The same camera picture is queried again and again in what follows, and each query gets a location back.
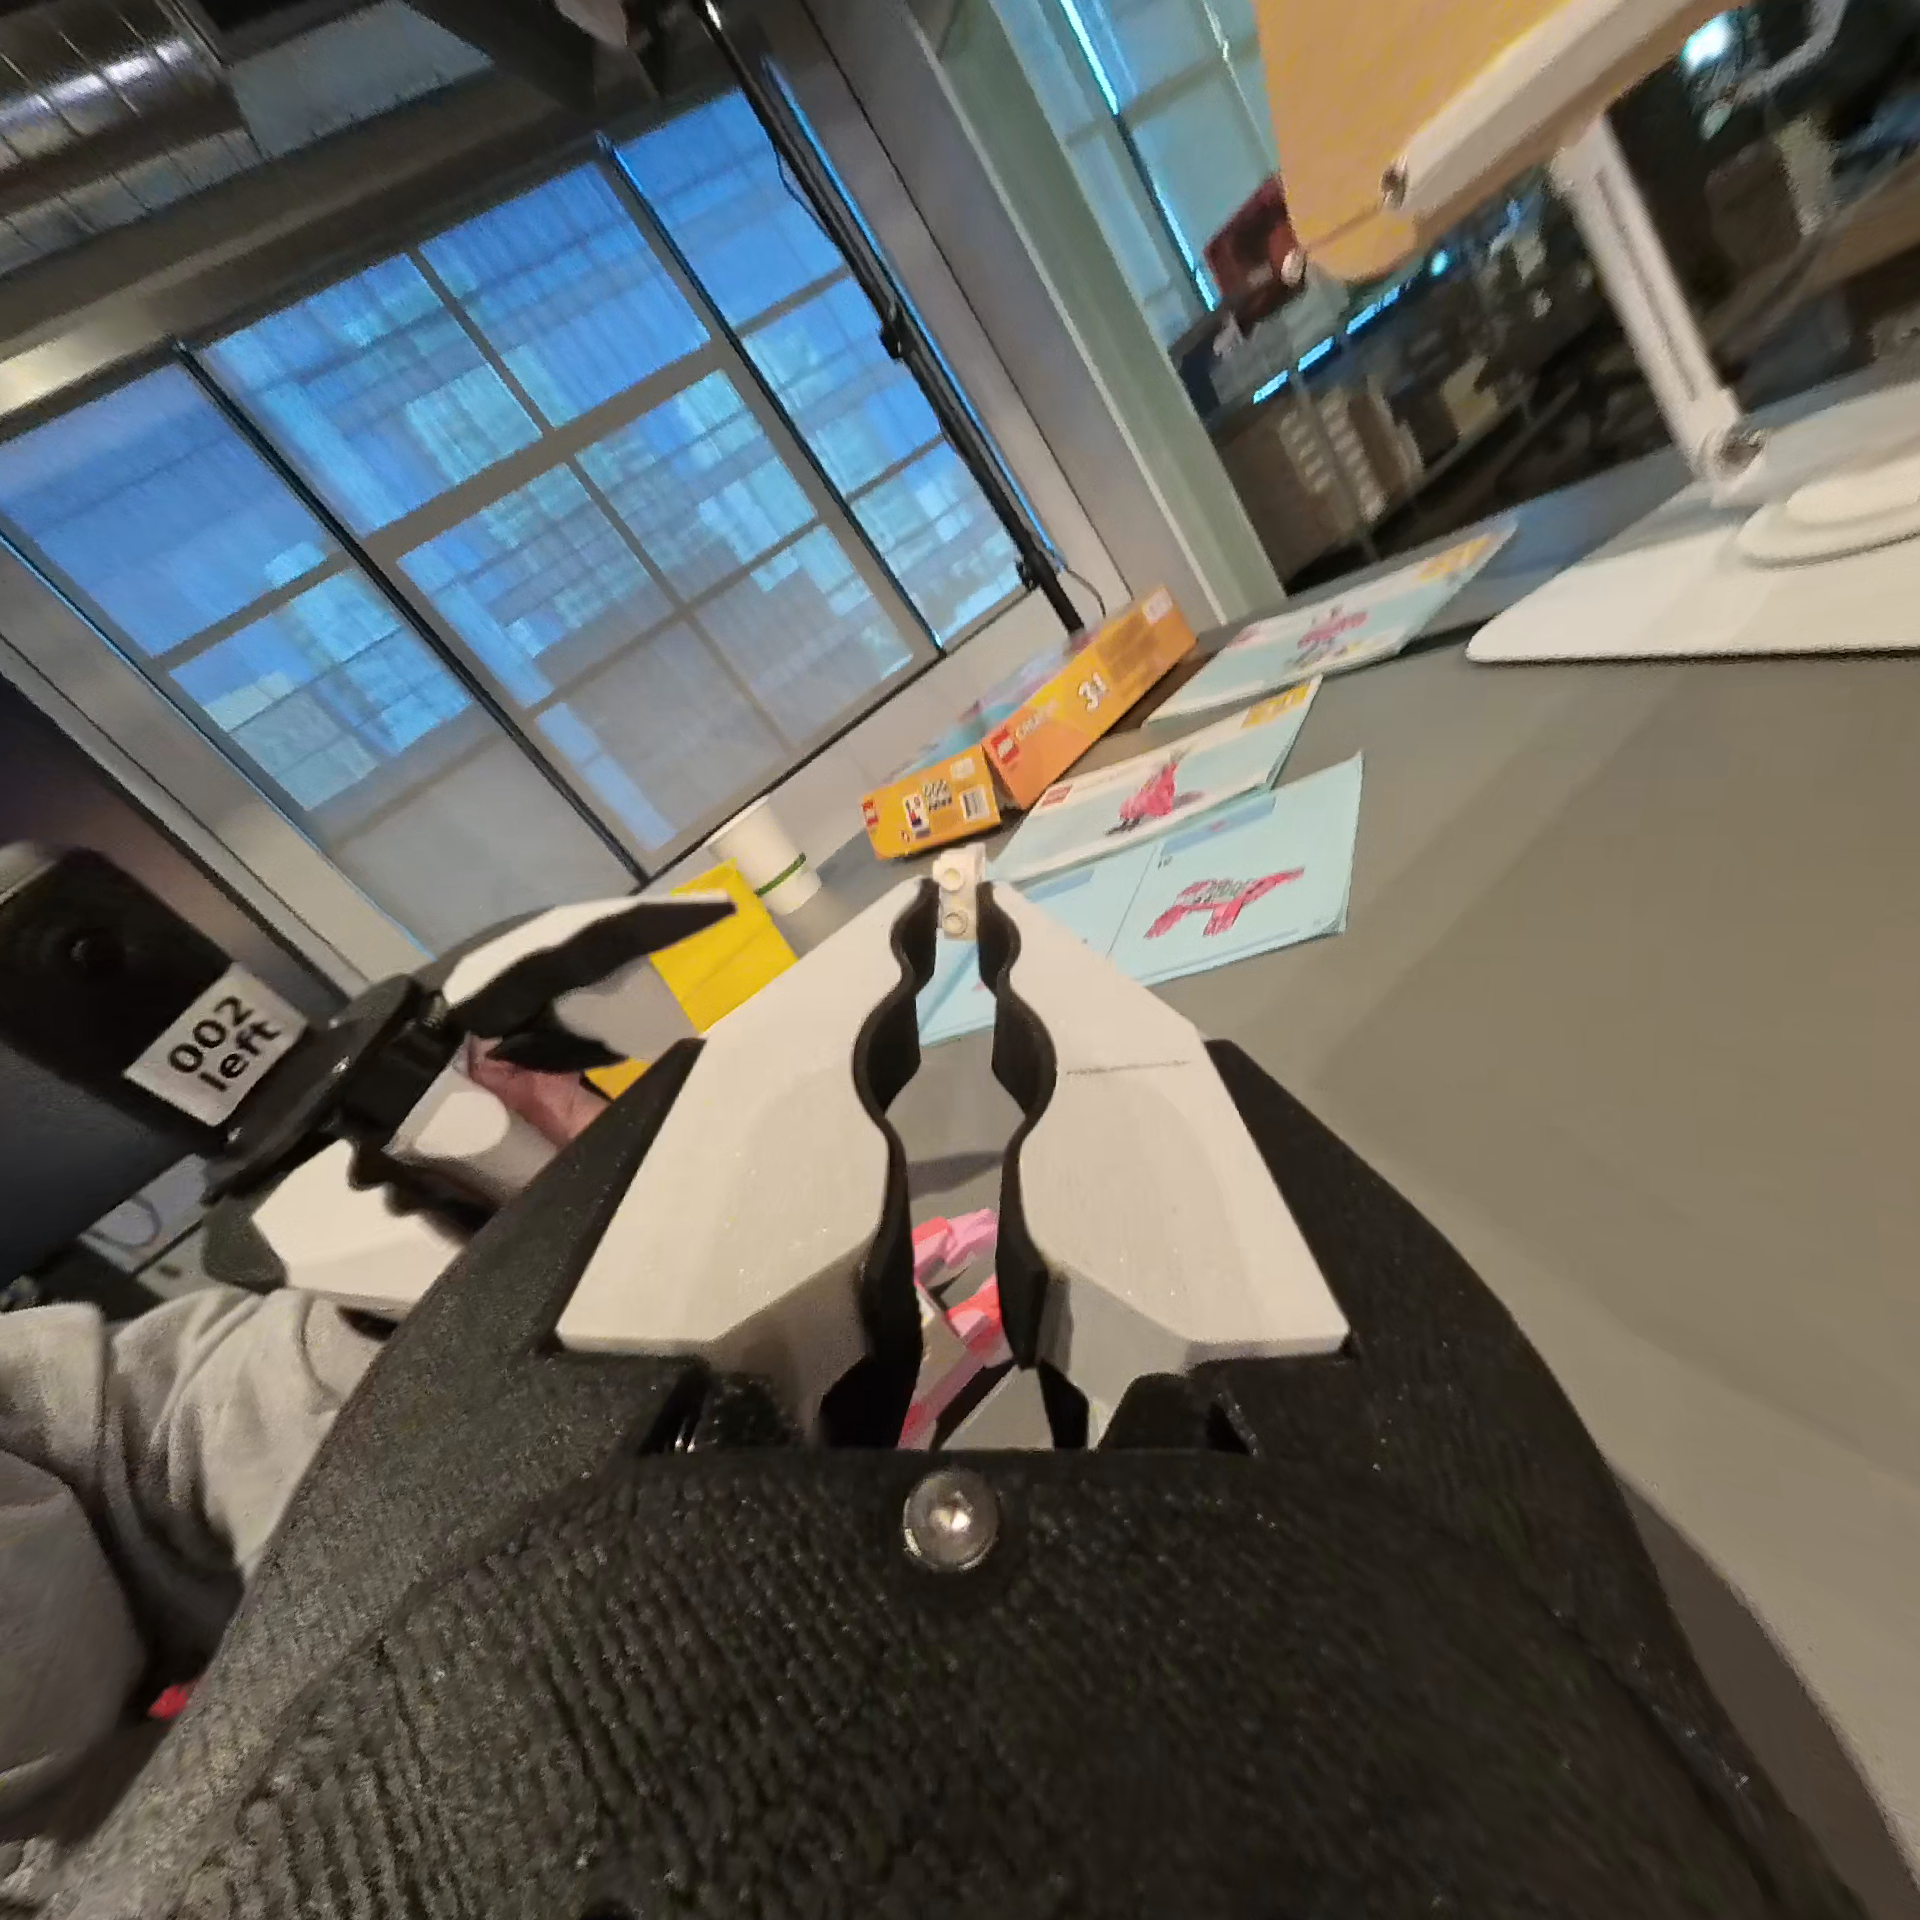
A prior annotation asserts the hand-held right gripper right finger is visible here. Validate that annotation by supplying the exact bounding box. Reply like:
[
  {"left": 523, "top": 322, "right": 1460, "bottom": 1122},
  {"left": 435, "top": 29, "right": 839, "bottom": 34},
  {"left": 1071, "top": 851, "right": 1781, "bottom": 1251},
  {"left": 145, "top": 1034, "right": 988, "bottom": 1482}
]
[{"left": 975, "top": 880, "right": 1350, "bottom": 1445}]

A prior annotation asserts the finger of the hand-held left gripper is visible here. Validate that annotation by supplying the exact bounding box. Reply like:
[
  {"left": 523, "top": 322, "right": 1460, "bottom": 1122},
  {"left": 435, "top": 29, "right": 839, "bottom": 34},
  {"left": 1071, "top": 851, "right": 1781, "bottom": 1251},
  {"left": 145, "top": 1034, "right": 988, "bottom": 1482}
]
[
  {"left": 441, "top": 889, "right": 740, "bottom": 1075},
  {"left": 247, "top": 1080, "right": 571, "bottom": 1321}
]

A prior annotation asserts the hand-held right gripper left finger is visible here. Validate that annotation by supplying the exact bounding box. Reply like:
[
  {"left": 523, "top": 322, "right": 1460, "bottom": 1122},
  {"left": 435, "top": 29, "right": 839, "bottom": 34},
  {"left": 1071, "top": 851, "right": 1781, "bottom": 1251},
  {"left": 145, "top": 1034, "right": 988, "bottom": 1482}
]
[{"left": 556, "top": 877, "right": 934, "bottom": 1445}]

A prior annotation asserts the yellow plastic bin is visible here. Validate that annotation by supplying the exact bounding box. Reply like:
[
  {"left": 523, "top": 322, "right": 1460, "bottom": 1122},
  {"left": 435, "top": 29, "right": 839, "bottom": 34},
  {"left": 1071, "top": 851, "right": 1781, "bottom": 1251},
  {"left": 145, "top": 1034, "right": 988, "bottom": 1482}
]
[{"left": 582, "top": 862, "right": 799, "bottom": 1099}]

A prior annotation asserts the pink brick model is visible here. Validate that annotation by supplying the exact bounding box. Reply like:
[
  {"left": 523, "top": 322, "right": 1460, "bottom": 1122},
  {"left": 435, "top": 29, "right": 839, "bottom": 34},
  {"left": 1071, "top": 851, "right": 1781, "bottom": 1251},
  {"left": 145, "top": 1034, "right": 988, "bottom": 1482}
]
[{"left": 904, "top": 1206, "right": 1008, "bottom": 1445}]

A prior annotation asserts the person's left forearm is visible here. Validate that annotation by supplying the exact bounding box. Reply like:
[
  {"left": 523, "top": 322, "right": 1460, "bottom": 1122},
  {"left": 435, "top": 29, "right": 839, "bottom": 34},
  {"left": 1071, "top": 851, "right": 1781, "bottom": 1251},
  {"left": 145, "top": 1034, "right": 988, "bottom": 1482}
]
[{"left": 0, "top": 1288, "right": 396, "bottom": 1819}]

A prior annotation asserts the grey desk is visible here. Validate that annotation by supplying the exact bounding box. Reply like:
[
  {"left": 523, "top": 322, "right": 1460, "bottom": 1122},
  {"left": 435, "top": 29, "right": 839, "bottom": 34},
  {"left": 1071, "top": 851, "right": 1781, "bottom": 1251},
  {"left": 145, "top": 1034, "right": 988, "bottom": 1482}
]
[{"left": 780, "top": 360, "right": 1920, "bottom": 1920}]

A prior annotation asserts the wooden panel desk lamp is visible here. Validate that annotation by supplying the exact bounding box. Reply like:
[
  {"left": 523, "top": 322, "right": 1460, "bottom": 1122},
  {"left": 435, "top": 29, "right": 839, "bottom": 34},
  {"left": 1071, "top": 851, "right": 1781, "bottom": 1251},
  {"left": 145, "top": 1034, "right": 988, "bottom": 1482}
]
[{"left": 1251, "top": 0, "right": 1920, "bottom": 666}]

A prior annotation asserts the person's left hand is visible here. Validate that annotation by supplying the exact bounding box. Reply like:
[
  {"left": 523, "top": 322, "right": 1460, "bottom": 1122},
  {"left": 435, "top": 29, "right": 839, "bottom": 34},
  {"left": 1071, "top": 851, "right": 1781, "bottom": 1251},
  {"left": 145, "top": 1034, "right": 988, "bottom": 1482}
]
[{"left": 463, "top": 1046, "right": 613, "bottom": 1148}]

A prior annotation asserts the white paper cup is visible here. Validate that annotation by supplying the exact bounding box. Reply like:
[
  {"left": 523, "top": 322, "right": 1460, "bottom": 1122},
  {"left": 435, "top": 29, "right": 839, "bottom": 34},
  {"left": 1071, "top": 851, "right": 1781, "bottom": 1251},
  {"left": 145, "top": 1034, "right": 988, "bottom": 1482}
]
[{"left": 705, "top": 794, "right": 824, "bottom": 918}]

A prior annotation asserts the open light blue instruction booklet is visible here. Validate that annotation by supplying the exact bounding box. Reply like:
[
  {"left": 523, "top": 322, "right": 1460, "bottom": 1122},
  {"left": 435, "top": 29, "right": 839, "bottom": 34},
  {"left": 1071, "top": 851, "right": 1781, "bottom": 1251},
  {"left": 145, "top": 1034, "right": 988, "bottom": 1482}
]
[{"left": 911, "top": 752, "right": 1365, "bottom": 1050}]

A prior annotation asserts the large window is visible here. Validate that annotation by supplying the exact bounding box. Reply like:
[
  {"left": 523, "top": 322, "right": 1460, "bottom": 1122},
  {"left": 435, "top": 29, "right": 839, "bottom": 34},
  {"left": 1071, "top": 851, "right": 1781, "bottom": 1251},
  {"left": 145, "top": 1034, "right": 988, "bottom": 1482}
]
[{"left": 0, "top": 89, "right": 1056, "bottom": 934}]

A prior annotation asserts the orange toy brick box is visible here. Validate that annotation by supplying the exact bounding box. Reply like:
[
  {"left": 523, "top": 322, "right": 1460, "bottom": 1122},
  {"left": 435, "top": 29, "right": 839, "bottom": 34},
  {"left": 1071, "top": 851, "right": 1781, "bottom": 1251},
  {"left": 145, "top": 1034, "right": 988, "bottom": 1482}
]
[{"left": 856, "top": 582, "right": 1199, "bottom": 864}]

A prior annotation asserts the black tripod stand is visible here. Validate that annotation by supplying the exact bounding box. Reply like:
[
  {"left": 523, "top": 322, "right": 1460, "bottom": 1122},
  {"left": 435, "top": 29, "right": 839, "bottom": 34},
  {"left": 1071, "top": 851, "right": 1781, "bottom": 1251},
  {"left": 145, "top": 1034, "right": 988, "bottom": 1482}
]
[{"left": 695, "top": 0, "right": 1089, "bottom": 635}]

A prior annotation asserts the red storage box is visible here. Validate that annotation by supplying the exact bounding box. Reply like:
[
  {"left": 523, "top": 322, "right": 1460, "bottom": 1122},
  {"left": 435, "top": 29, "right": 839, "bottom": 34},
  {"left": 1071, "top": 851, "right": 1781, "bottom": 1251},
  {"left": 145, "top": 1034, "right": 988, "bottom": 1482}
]
[{"left": 1201, "top": 177, "right": 1301, "bottom": 317}]

